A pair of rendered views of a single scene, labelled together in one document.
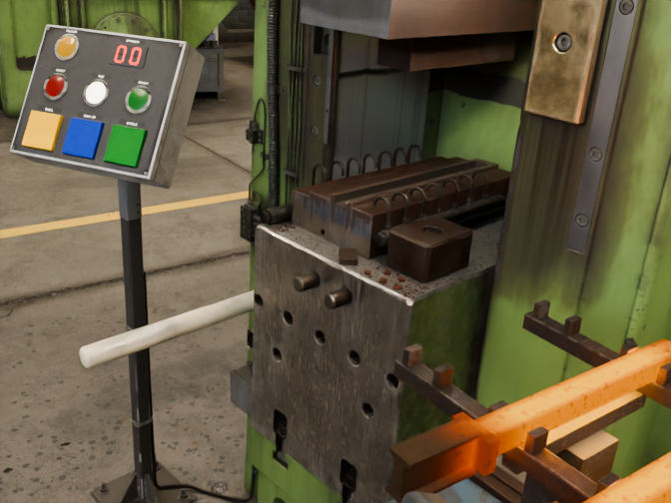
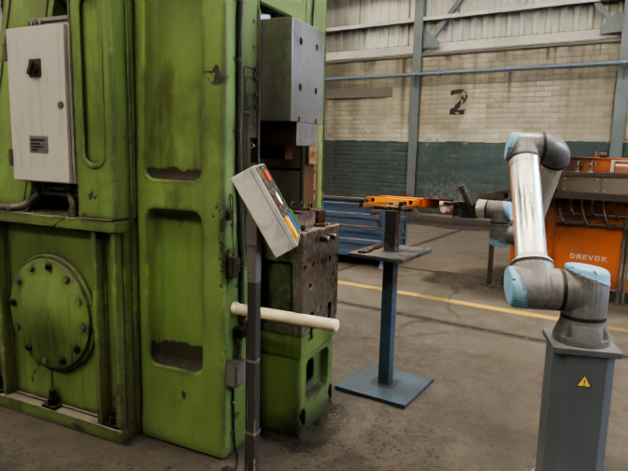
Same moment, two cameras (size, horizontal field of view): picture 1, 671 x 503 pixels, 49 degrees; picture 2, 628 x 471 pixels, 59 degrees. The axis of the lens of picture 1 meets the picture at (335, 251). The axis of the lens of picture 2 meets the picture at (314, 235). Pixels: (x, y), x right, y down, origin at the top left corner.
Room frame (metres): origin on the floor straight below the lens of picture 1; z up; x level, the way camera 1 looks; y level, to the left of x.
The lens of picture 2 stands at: (1.97, 2.27, 1.25)
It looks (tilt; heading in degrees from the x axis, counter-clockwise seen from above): 9 degrees down; 250
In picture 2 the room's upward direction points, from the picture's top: 1 degrees clockwise
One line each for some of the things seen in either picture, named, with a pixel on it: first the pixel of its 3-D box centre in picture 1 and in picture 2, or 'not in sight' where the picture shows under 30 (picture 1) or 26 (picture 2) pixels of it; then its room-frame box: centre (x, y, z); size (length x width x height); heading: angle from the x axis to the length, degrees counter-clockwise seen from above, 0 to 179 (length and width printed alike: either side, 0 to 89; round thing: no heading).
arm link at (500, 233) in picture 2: not in sight; (501, 234); (0.21, 0.09, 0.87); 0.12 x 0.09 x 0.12; 152
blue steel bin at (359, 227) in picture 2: not in sight; (349, 227); (-0.62, -3.67, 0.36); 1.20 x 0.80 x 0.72; 133
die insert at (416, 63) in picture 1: (450, 45); (259, 151); (1.35, -0.18, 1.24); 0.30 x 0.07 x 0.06; 135
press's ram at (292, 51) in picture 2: not in sight; (269, 77); (1.31, -0.16, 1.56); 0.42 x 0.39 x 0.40; 135
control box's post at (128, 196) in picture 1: (136, 318); (253, 353); (1.53, 0.46, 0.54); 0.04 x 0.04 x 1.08; 45
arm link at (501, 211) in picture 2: not in sight; (499, 210); (0.23, 0.08, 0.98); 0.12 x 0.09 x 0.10; 127
